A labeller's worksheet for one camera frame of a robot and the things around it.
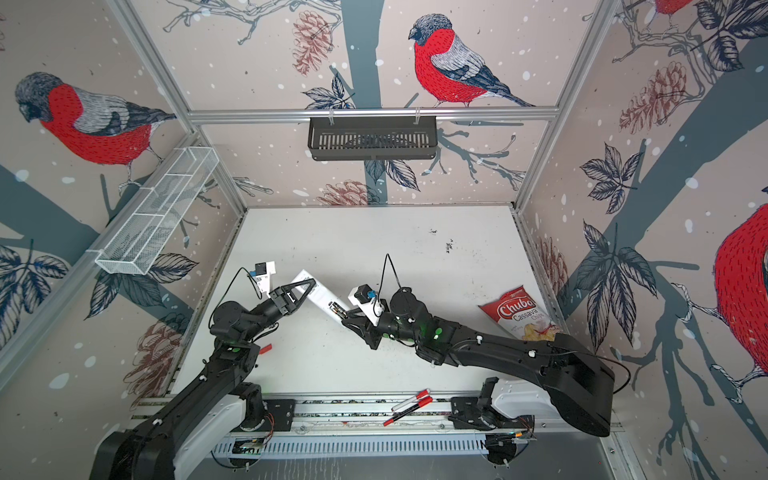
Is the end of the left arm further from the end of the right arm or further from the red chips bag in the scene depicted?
the red chips bag

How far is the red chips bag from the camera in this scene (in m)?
0.83

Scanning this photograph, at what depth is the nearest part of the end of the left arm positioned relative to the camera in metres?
0.67
